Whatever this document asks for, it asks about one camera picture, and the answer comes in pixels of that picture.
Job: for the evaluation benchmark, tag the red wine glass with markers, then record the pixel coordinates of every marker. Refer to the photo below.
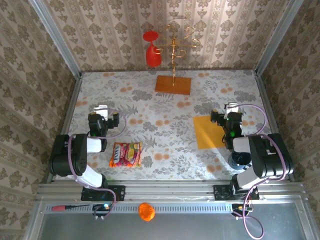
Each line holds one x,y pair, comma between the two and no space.
152,56

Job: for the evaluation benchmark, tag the grey metal sheet panel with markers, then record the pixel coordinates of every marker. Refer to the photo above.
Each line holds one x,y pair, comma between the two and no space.
187,227

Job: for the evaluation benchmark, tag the orange mesh ball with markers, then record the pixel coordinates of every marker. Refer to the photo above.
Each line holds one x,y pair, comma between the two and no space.
146,212

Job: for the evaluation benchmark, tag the dark blue cup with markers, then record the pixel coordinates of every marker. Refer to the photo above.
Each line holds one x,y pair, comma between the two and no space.
240,158

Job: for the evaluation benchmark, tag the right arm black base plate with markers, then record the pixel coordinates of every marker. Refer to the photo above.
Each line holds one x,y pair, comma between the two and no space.
220,192

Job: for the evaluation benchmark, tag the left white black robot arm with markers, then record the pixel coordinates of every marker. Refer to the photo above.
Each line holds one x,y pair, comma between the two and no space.
62,160

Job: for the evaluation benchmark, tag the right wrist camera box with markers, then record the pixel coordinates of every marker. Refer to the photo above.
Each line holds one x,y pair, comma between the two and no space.
231,107

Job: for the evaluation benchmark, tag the wide aluminium base rail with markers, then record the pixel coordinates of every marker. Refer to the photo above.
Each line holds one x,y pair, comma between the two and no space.
170,190

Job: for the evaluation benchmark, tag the colourful candy bag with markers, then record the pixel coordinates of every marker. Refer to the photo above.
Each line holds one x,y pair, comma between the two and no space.
126,154

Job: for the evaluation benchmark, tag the aluminium side rail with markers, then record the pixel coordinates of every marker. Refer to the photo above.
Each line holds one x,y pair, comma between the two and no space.
67,125
265,100

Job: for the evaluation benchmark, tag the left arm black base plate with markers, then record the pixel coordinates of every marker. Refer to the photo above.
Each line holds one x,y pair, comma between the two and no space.
120,192

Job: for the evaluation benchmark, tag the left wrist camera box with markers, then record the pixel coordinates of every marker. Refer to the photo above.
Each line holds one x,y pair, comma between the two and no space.
101,111

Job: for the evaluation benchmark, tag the gold glass rack stand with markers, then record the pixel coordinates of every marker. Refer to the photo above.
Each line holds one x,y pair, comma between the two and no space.
172,86

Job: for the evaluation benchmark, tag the aluminium corner post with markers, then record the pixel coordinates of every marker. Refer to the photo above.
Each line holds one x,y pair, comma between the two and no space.
56,37
276,37

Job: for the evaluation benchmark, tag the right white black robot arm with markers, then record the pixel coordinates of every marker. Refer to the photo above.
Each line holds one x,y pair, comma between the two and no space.
270,160

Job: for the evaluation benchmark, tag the small circuit board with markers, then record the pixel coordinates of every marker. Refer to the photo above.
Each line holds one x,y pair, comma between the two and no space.
105,206
240,207

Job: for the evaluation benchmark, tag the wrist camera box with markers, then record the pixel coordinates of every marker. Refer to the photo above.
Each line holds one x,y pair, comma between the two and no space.
101,111
231,107

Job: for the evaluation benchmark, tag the floral tablecloth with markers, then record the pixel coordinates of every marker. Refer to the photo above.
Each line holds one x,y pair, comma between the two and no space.
175,162

